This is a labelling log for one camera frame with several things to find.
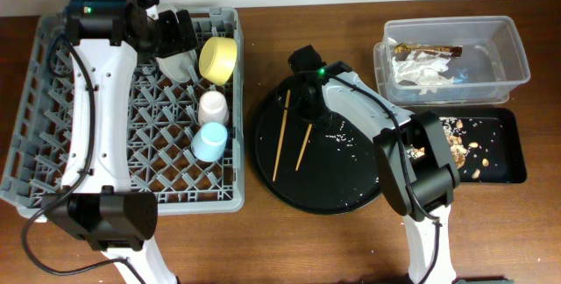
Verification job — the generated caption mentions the wooden chopstick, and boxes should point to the wooden chopstick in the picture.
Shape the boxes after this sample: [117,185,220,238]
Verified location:
[295,124,313,172]
[273,89,291,182]

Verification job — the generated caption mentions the grey plate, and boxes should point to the grey plate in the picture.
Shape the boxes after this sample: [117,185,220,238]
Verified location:
[156,4,199,82]

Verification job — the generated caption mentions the yellow bowl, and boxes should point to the yellow bowl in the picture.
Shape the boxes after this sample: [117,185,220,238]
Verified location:
[199,37,238,85]

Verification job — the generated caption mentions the pink cup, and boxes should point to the pink cup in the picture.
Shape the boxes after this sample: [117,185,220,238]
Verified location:
[198,90,229,126]

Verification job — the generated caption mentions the blue cup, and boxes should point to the blue cup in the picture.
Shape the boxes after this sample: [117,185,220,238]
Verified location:
[191,122,228,162]

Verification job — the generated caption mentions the white napkin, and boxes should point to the white napkin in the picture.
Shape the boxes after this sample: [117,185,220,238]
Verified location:
[391,51,454,95]

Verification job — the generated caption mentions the food scraps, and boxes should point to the food scraps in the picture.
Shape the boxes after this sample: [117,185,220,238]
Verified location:
[407,117,489,180]

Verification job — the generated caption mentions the brown snack wrapper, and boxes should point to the brown snack wrapper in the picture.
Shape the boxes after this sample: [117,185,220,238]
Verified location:
[392,43,463,60]

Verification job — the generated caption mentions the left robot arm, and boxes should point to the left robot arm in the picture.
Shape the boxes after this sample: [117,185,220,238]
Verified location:
[39,0,195,283]

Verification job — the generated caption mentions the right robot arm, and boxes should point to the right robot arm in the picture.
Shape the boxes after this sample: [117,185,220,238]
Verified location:
[288,46,460,283]

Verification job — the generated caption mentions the grey dishwasher rack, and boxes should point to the grey dishwasher rack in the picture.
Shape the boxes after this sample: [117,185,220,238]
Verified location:
[1,15,245,218]

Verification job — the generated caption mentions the round black tray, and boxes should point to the round black tray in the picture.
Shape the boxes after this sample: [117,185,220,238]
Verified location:
[251,77,381,215]

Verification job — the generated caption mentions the clear plastic bin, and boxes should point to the clear plastic bin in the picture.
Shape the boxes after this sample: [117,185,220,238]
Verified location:
[373,16,530,107]

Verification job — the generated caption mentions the black rectangular tray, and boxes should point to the black rectangular tray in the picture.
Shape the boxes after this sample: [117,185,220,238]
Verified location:
[432,107,528,184]

